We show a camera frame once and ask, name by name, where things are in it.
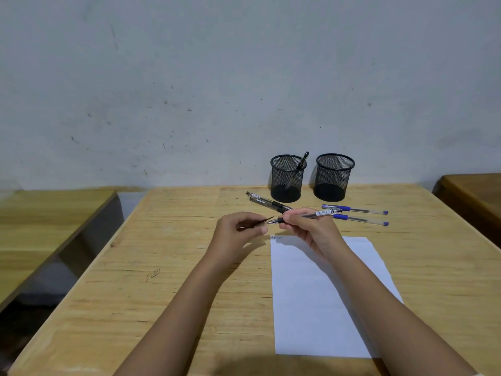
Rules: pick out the person's left forearm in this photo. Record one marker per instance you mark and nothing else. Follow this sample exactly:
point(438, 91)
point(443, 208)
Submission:
point(176, 321)

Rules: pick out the person's right forearm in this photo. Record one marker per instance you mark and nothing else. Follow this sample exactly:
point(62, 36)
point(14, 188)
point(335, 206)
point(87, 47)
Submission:
point(395, 321)

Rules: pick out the white paper sheet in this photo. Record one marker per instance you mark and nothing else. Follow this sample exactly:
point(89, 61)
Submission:
point(297, 301)

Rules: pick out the light wooden side table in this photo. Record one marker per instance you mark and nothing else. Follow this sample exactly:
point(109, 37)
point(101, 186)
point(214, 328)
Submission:
point(43, 227)

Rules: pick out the blue pen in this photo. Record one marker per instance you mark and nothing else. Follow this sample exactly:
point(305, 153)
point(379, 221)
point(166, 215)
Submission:
point(364, 220)
point(344, 208)

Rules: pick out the black mesh pen holder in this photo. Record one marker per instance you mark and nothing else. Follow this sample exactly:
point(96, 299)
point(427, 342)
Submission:
point(285, 184)
point(332, 180)

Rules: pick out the black pen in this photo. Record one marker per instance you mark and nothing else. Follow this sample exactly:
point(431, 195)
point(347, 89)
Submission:
point(325, 212)
point(262, 203)
point(258, 196)
point(303, 160)

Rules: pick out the person's right hand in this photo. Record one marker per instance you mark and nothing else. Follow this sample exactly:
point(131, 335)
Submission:
point(319, 234)

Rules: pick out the person's left hand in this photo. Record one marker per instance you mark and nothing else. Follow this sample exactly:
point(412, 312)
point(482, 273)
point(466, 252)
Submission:
point(229, 238)

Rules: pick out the dark wooden side table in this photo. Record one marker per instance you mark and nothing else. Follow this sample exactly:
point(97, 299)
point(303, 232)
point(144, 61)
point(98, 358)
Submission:
point(469, 195)

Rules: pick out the black pen cap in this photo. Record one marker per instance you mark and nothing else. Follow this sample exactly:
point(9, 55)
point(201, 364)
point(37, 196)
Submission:
point(268, 220)

